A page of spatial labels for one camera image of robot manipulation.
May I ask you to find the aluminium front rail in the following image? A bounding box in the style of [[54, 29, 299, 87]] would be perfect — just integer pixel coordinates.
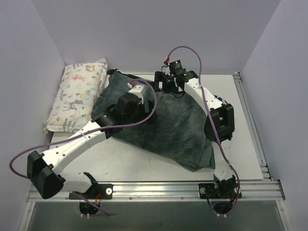
[[26, 180, 286, 202]]

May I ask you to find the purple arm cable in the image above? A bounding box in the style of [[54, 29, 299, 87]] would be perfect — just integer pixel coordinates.
[[9, 80, 158, 179], [165, 45, 241, 205]]

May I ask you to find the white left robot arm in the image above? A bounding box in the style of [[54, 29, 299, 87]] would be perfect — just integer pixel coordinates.
[[27, 92, 157, 199]]

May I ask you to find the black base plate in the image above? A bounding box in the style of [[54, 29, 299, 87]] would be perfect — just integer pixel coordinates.
[[76, 183, 114, 200], [198, 183, 238, 200]]

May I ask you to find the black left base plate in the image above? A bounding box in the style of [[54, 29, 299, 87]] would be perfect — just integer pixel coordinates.
[[76, 183, 114, 200]]

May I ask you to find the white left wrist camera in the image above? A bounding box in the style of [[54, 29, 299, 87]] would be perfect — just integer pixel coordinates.
[[127, 82, 146, 100]]

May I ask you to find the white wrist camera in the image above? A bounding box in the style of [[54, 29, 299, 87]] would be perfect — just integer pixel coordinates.
[[127, 82, 146, 100], [167, 60, 184, 75]]

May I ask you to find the aluminium rail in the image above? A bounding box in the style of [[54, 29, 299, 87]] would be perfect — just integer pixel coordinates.
[[26, 180, 286, 202], [232, 72, 273, 181]]

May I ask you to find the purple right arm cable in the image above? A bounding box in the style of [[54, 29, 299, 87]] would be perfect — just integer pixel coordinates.
[[165, 45, 241, 205]]

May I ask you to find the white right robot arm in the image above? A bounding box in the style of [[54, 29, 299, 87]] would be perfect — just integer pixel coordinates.
[[154, 69, 237, 197]]

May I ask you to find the dark grey fleece pillowcase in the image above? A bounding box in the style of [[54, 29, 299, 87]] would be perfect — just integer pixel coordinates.
[[91, 68, 217, 172]]

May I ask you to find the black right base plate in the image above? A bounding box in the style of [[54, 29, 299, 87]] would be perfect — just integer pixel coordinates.
[[198, 183, 238, 200]]

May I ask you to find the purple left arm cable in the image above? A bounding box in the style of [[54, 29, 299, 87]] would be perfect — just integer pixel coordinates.
[[9, 80, 158, 179]]

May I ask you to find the floral animal print pillow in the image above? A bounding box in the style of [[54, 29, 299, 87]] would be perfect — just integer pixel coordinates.
[[43, 58, 108, 134]]

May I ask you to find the aluminium right side rail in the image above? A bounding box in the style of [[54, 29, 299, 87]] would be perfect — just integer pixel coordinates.
[[232, 72, 273, 181]]

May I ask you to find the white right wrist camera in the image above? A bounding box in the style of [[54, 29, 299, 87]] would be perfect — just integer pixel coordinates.
[[167, 60, 184, 75]]

